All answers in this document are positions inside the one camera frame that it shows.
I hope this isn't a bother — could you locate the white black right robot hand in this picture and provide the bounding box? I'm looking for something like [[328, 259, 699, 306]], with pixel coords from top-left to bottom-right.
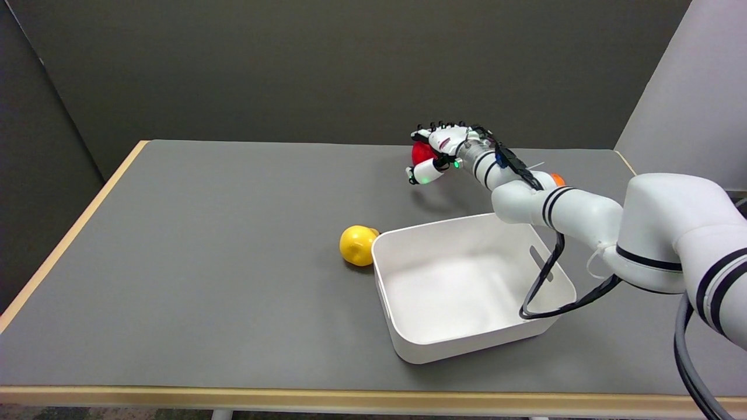
[[406, 122, 486, 186]]

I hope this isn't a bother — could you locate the red tomato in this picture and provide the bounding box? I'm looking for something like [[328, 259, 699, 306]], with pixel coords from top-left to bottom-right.
[[411, 142, 437, 167]]

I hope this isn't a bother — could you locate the yellow round fruit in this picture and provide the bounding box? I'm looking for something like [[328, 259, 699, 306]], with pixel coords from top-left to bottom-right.
[[339, 225, 381, 268]]

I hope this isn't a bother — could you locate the white plastic bin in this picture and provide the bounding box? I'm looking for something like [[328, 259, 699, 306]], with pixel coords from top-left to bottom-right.
[[371, 212, 577, 365]]

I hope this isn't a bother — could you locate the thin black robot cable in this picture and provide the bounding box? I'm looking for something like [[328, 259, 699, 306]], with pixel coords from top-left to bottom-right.
[[476, 125, 624, 320]]

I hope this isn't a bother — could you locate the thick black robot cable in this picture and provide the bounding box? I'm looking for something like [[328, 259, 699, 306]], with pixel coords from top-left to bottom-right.
[[673, 197, 747, 420]]

